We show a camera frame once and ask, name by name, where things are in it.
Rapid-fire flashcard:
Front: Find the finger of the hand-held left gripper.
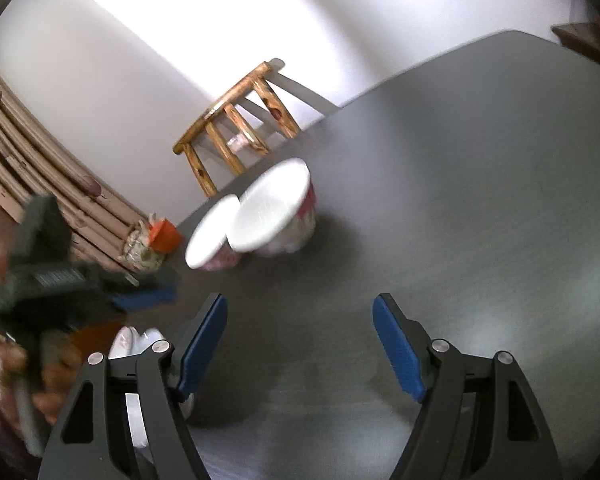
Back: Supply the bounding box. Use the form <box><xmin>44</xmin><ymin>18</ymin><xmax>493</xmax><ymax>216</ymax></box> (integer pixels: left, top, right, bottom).
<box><xmin>107</xmin><ymin>267</ymin><xmax>181</xmax><ymax>313</ymax></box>

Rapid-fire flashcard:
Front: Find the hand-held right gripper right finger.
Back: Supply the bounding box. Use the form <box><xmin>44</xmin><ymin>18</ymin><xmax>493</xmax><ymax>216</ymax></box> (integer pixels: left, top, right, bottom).
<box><xmin>372</xmin><ymin>293</ymin><xmax>563</xmax><ymax>480</ymax></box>

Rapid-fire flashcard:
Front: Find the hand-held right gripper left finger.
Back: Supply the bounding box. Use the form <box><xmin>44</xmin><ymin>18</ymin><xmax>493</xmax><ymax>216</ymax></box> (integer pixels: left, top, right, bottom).
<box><xmin>37</xmin><ymin>292</ymin><xmax>229</xmax><ymax>480</ymax></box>

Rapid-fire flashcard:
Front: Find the small white floral plate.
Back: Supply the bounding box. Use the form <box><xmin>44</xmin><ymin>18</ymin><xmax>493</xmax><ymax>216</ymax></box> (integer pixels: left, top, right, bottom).
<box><xmin>108</xmin><ymin>326</ymin><xmax>197</xmax><ymax>453</ymax></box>

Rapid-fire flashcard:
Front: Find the pink patterned bowl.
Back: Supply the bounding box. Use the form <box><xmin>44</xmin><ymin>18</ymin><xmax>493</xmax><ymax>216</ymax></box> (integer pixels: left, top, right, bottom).
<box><xmin>185</xmin><ymin>195</ymin><xmax>243</xmax><ymax>272</ymax></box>

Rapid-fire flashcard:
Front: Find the large white pink-based bowl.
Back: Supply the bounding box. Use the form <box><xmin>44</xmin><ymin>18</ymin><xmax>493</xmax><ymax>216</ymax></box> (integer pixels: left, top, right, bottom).
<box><xmin>228</xmin><ymin>158</ymin><xmax>317</xmax><ymax>259</ymax></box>

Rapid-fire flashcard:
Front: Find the person's left hand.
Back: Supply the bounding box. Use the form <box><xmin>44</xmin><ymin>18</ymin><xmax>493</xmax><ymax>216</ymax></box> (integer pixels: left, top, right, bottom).
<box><xmin>0</xmin><ymin>332</ymin><xmax>86</xmax><ymax>426</ymax></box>

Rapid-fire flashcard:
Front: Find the floral ceramic teapot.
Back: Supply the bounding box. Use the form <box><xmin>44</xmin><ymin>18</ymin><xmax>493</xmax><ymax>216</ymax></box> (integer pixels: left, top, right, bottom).
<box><xmin>122</xmin><ymin>217</ymin><xmax>168</xmax><ymax>273</ymax></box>

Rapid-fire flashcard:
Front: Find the orange lidded cup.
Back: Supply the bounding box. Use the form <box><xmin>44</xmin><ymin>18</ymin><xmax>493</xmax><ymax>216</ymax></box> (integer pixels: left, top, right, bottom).
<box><xmin>147</xmin><ymin>217</ymin><xmax>182</xmax><ymax>253</ymax></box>

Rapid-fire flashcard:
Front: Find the beige patterned curtain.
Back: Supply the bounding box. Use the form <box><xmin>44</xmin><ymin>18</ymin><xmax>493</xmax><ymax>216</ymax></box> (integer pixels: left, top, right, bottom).
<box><xmin>0</xmin><ymin>55</ymin><xmax>146</xmax><ymax>271</ymax></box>

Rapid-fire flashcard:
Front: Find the wooden chair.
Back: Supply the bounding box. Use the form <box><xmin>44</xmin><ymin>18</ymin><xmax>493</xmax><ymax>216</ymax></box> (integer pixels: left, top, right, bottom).
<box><xmin>173</xmin><ymin>60</ymin><xmax>301</xmax><ymax>198</ymax></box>

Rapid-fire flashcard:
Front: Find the dark wooden side cabinet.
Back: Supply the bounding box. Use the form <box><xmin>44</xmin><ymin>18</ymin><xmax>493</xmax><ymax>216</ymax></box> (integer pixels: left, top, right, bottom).
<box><xmin>552</xmin><ymin>22</ymin><xmax>600</xmax><ymax>61</ymax></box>

